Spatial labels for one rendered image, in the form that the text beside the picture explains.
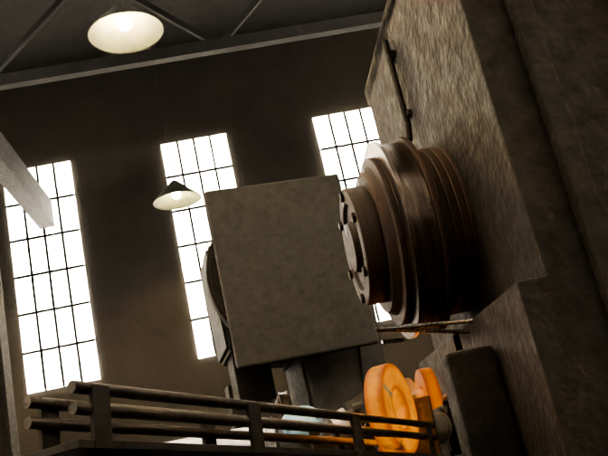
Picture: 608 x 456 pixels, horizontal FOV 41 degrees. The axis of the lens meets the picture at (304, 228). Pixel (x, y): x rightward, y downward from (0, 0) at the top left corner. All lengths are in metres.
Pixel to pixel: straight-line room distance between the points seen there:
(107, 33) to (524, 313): 5.92
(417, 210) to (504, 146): 0.28
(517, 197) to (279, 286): 3.12
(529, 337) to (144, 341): 10.85
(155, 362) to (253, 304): 7.64
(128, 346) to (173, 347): 0.64
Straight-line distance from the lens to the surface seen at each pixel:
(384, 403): 1.33
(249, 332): 4.47
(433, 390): 2.01
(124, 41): 7.14
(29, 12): 12.48
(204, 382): 11.96
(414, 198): 1.74
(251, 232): 4.62
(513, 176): 1.53
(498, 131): 1.57
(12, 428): 8.67
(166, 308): 12.20
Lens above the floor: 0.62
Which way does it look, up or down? 17 degrees up
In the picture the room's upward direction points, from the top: 13 degrees counter-clockwise
